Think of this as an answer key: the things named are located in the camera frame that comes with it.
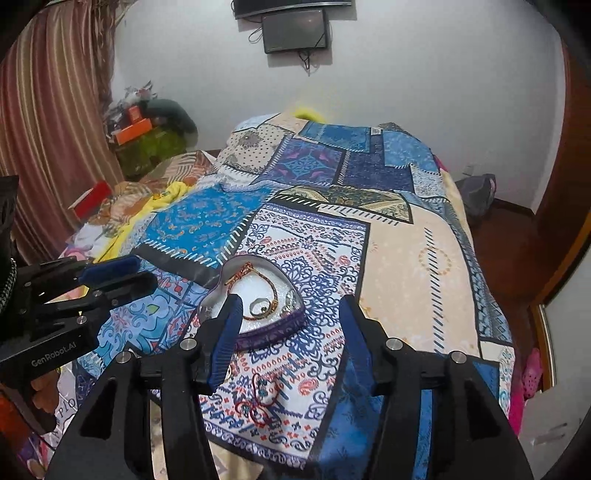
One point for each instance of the grey bag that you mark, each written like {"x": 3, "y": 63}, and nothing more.
{"x": 478, "y": 194}

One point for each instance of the pink slipper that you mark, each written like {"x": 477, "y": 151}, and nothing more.
{"x": 531, "y": 369}

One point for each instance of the purple heart-shaped jewelry box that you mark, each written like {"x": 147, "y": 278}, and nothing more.
{"x": 277, "y": 330}

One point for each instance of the orange box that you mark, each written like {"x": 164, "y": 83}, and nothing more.
{"x": 134, "y": 131}

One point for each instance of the silver jewelry piece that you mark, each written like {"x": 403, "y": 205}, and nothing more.
{"x": 292, "y": 302}

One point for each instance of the red box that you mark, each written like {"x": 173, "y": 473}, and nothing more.
{"x": 90, "y": 198}

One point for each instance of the striped curtain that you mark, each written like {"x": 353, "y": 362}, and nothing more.
{"x": 46, "y": 115}

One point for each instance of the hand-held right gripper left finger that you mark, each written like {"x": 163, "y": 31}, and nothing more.
{"x": 225, "y": 339}

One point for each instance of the orange floral bedsheet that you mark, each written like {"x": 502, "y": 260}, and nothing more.
{"x": 182, "y": 168}

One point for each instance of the large black television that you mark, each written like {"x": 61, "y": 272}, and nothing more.
{"x": 291, "y": 7}

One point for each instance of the dark bag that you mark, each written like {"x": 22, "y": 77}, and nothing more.
{"x": 170, "y": 115}

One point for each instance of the wooden door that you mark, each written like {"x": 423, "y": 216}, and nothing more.
{"x": 572, "y": 161}

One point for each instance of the green bag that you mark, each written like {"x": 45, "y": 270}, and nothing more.
{"x": 147, "y": 148}

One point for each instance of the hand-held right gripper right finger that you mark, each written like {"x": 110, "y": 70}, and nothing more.
{"x": 356, "y": 334}

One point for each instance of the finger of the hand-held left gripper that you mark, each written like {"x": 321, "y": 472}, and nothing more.
{"x": 111, "y": 270}
{"x": 127, "y": 288}

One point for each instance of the blue patchwork blanket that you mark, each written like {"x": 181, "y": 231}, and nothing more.
{"x": 406, "y": 277}

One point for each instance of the yellow cloth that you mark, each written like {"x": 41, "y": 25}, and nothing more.
{"x": 138, "y": 213}

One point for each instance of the small black wall monitor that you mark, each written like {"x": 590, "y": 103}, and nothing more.
{"x": 295, "y": 30}

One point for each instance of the yellow pillow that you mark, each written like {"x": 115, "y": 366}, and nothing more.
{"x": 307, "y": 113}

